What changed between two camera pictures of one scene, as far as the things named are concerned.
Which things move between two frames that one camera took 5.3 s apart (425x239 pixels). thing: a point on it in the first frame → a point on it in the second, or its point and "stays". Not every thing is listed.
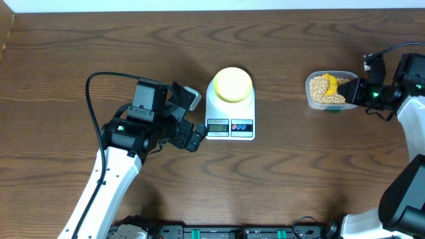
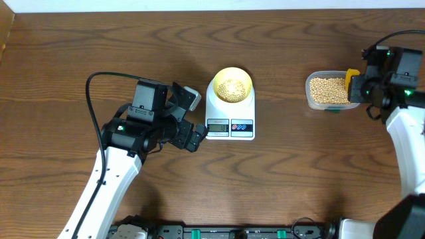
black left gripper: (180, 139) stays
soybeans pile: (319, 85) stays
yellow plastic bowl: (232, 84) stays
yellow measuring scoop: (333, 85) → (350, 72)
